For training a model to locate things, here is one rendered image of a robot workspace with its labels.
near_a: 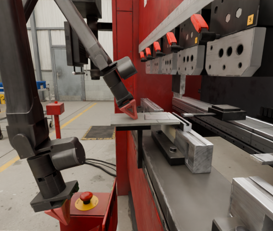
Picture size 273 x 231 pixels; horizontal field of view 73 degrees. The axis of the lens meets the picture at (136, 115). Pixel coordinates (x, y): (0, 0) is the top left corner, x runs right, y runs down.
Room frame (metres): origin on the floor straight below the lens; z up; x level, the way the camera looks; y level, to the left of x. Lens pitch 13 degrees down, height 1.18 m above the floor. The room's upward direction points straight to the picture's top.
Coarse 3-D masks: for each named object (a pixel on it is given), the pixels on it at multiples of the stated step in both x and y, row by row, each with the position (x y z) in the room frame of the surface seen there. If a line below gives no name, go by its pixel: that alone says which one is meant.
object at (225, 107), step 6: (210, 108) 0.84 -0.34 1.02; (216, 108) 0.81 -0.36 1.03; (222, 108) 0.77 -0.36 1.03; (228, 108) 0.76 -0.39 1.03; (234, 108) 0.77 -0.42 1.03; (186, 114) 0.78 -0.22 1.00; (192, 114) 0.78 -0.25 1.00; (198, 114) 0.78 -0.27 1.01; (204, 114) 0.78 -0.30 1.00; (210, 114) 0.78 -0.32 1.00; (216, 114) 0.78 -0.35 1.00; (222, 114) 0.74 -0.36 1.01; (228, 114) 0.75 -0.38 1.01; (234, 114) 0.75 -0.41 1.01; (240, 114) 0.75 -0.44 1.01; (222, 120) 0.74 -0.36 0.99; (228, 120) 0.75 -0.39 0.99; (234, 120) 0.75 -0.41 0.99
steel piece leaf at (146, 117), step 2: (144, 112) 0.74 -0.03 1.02; (144, 114) 0.72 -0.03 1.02; (144, 116) 0.71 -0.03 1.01; (146, 116) 0.75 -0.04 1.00; (148, 116) 0.75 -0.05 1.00; (150, 116) 0.75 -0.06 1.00; (152, 116) 0.75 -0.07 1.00; (154, 116) 0.75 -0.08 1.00; (156, 116) 0.75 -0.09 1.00; (158, 116) 0.75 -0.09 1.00; (160, 116) 0.75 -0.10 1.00; (162, 116) 0.75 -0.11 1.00; (164, 116) 0.75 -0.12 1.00; (166, 116) 0.75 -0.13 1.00; (144, 118) 0.71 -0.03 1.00; (146, 118) 0.72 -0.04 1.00; (148, 118) 0.72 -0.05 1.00; (150, 118) 0.72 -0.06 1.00; (152, 118) 0.72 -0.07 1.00; (154, 118) 0.72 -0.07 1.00; (156, 118) 0.72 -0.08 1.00; (158, 118) 0.72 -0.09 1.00; (160, 118) 0.72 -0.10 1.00; (162, 118) 0.72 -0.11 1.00; (164, 118) 0.72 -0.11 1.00; (166, 118) 0.72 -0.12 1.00; (168, 118) 0.72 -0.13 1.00
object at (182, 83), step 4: (172, 76) 0.82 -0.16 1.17; (176, 76) 0.76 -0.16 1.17; (180, 76) 0.72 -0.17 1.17; (184, 76) 0.72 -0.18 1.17; (172, 80) 0.81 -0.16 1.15; (176, 80) 0.76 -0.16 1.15; (180, 80) 0.72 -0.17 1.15; (184, 80) 0.72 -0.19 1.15; (172, 84) 0.81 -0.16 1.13; (176, 84) 0.76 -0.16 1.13; (180, 84) 0.72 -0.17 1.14; (184, 84) 0.72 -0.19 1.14; (172, 88) 0.81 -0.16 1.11; (176, 88) 0.76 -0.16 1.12; (180, 88) 0.72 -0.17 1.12; (184, 88) 0.72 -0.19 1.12; (176, 92) 0.75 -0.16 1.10; (180, 92) 0.72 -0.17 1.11; (184, 92) 0.72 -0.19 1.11; (176, 96) 0.78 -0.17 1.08; (180, 96) 0.73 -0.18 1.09
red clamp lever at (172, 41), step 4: (168, 32) 0.67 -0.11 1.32; (172, 32) 0.67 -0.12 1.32; (168, 36) 0.65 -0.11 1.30; (172, 36) 0.65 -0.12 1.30; (168, 40) 0.65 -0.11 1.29; (172, 40) 0.63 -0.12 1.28; (176, 40) 0.64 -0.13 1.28; (172, 44) 0.62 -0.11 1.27; (176, 44) 0.64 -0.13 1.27; (172, 48) 0.60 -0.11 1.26; (176, 48) 0.60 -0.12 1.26; (180, 48) 0.61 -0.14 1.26
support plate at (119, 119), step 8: (152, 112) 0.84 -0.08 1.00; (160, 112) 0.84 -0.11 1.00; (112, 120) 0.70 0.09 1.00; (120, 120) 0.70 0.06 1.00; (128, 120) 0.70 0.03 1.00; (136, 120) 0.70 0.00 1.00; (144, 120) 0.70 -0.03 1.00; (152, 120) 0.70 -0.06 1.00; (160, 120) 0.70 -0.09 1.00; (168, 120) 0.70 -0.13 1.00; (176, 120) 0.70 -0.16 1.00
